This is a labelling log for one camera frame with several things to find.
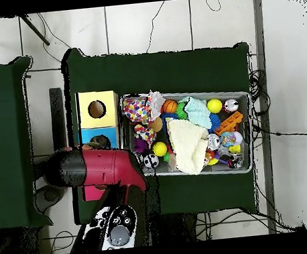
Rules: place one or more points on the orange toy basketball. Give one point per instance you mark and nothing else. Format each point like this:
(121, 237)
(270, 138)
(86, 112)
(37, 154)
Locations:
(169, 106)

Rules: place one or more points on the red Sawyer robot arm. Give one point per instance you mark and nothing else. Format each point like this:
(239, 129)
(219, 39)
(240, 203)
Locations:
(106, 166)

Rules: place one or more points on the mint green waffle cloth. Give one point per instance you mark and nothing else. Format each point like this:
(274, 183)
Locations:
(196, 110)

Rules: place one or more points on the clear plastic packet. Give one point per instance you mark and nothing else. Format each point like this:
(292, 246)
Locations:
(101, 141)

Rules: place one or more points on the shallow silver mesh bin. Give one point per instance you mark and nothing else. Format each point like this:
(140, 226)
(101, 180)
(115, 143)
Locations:
(222, 168)

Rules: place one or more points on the yellow foam ball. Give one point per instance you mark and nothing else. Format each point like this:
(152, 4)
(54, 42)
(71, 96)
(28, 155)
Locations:
(214, 105)
(159, 148)

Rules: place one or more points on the large polka dot cloth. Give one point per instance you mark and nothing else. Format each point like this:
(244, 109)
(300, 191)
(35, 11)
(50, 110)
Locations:
(137, 109)

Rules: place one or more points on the blue globe ball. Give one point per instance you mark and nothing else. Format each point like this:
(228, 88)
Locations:
(228, 138)

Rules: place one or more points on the wooden three-hole box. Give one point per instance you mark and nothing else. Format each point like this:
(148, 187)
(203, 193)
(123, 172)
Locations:
(107, 96)

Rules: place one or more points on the cream waffle cloth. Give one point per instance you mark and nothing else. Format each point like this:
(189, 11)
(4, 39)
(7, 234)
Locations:
(187, 145)

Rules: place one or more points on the green spiky ball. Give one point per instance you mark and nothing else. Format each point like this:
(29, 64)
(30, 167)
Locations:
(181, 111)

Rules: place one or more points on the black flat panel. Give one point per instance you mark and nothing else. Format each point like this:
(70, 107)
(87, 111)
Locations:
(57, 114)

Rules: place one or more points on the small polka dot cloth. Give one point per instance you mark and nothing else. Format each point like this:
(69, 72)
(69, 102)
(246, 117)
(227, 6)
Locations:
(146, 133)

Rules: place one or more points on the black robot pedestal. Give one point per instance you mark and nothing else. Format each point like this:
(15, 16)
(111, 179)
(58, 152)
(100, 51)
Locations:
(179, 226)

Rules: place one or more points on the blue spiky ball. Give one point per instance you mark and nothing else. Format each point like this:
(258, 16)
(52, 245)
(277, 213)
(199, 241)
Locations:
(215, 121)
(166, 117)

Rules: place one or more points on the small soccer ball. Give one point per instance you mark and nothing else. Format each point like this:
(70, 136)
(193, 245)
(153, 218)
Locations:
(151, 160)

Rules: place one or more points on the orange plastic grid tray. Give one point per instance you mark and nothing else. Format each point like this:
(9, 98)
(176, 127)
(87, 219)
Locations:
(228, 123)

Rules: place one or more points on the dark green tablecloth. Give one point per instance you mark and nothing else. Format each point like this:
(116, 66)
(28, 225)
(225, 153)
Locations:
(164, 72)

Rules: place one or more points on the dark green side-table cloth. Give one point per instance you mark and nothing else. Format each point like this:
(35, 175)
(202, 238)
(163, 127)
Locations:
(3, 133)

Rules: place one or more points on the silver drink can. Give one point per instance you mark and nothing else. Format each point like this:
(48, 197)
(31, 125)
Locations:
(213, 141)
(231, 105)

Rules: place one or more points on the black tripod leg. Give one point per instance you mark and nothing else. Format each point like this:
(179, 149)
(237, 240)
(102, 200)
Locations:
(35, 29)

